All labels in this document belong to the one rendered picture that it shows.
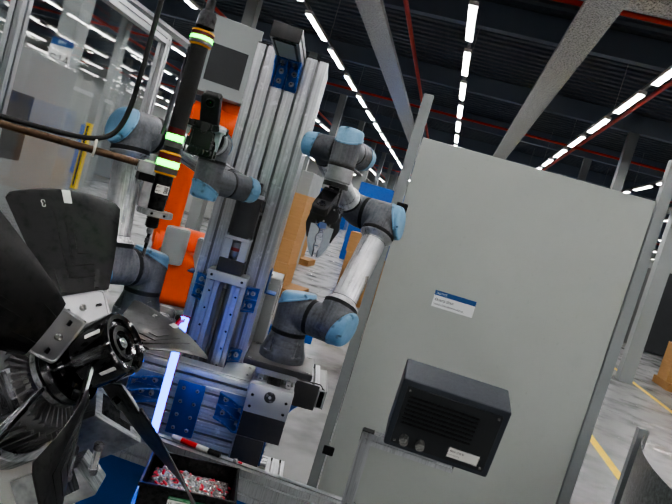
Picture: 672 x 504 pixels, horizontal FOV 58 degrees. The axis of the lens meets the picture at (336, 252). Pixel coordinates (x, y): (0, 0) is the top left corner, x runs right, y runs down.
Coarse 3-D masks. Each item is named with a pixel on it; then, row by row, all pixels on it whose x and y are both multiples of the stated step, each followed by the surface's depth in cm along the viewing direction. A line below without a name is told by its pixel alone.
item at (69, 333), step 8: (64, 312) 102; (56, 320) 102; (64, 320) 103; (72, 320) 104; (80, 320) 105; (48, 328) 101; (56, 328) 102; (64, 328) 103; (72, 328) 105; (80, 328) 106; (48, 336) 102; (64, 336) 104; (72, 336) 105; (40, 344) 101; (48, 344) 102; (56, 344) 103; (64, 344) 104; (32, 352) 100; (40, 352) 101; (56, 352) 104; (48, 360) 103; (56, 360) 104
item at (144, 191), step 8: (136, 168) 114; (144, 168) 114; (152, 168) 115; (136, 176) 115; (144, 176) 114; (152, 176) 114; (144, 184) 115; (152, 184) 115; (144, 192) 115; (136, 200) 117; (144, 200) 115; (136, 208) 116; (144, 208) 115; (152, 216) 115; (160, 216) 115; (168, 216) 117
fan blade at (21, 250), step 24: (0, 216) 92; (0, 240) 91; (0, 264) 91; (24, 264) 95; (0, 288) 91; (24, 288) 95; (48, 288) 99; (0, 312) 92; (24, 312) 96; (48, 312) 99; (0, 336) 94; (24, 336) 97
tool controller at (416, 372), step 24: (408, 360) 150; (408, 384) 142; (432, 384) 142; (456, 384) 145; (480, 384) 148; (408, 408) 143; (432, 408) 142; (456, 408) 141; (480, 408) 140; (504, 408) 140; (408, 432) 145; (432, 432) 143; (456, 432) 142; (480, 432) 141; (432, 456) 146; (456, 456) 144; (480, 456) 143
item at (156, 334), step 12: (132, 312) 138; (144, 312) 141; (156, 312) 144; (144, 324) 135; (156, 324) 138; (168, 324) 142; (144, 336) 128; (156, 336) 130; (168, 336) 135; (180, 336) 140; (156, 348) 124; (168, 348) 128; (180, 348) 133; (192, 348) 138
